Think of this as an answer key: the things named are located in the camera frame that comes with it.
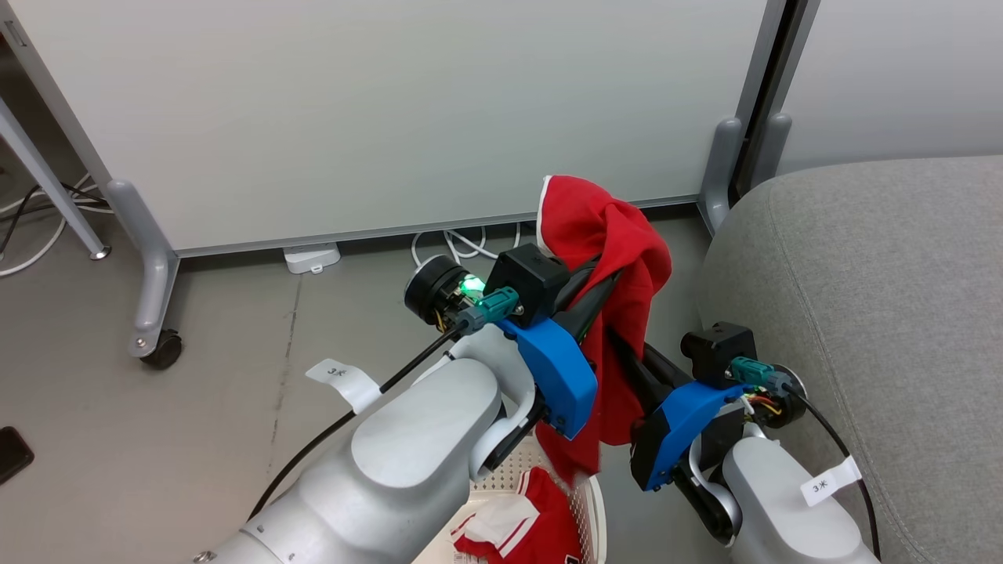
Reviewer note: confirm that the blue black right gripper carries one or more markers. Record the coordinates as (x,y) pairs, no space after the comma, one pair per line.
(682,415)

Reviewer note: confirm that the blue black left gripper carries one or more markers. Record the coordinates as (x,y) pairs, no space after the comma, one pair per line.
(558,376)

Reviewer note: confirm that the red garment with white hem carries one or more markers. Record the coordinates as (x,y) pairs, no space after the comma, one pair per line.
(595,227)

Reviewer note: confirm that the red white striped garment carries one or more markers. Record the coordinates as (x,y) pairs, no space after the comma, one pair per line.
(541,509)

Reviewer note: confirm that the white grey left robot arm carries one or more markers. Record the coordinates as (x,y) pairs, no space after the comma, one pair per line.
(407,454)

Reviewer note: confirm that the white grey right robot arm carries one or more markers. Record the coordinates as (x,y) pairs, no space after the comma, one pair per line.
(783,509)

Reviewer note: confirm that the white basket with brown rim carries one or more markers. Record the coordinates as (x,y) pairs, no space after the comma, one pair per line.
(592,509)

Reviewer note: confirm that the grey fabric sofa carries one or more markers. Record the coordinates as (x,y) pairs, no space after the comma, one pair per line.
(885,313)

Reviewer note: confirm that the large white partition panel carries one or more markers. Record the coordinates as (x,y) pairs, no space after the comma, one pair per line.
(392,110)

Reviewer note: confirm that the white power adapter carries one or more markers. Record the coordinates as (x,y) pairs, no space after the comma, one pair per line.
(312,257)

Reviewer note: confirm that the narrow white partition panel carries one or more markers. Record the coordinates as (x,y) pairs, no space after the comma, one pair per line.
(901,70)

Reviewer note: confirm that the black caster wheel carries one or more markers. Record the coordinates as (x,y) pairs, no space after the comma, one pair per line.
(164,350)

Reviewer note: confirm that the grey partition foot with caster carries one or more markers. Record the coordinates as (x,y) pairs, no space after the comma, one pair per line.
(153,274)

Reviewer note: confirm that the grey table leg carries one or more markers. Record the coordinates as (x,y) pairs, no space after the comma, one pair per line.
(47,176)

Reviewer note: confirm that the black phone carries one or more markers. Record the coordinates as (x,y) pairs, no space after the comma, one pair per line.
(12,454)

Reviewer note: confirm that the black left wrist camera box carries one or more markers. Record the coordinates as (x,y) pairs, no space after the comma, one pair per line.
(526,280)

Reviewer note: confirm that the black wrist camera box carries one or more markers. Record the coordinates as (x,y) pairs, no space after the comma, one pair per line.
(526,280)
(719,351)

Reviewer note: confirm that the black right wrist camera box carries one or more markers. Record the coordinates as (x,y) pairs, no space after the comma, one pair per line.
(719,351)

